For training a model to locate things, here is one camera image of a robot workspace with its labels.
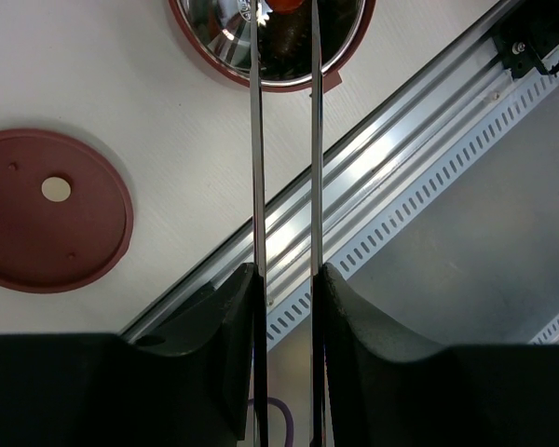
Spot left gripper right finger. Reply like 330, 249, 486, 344
316, 264, 559, 446

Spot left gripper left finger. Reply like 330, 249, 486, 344
0, 264, 256, 446

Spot long metal tongs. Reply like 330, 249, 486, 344
246, 0, 330, 447

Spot red sausage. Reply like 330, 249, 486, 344
266, 0, 304, 14

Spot red lid left front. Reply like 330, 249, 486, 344
0, 129, 134, 293

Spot red steel bowl centre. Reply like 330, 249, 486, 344
169, 0, 376, 93

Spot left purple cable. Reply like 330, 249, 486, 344
246, 396, 295, 447

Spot perforated cable duct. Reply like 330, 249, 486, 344
266, 73, 559, 352

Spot aluminium front rail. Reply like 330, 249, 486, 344
120, 0, 555, 345

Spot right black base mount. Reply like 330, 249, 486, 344
491, 0, 559, 80

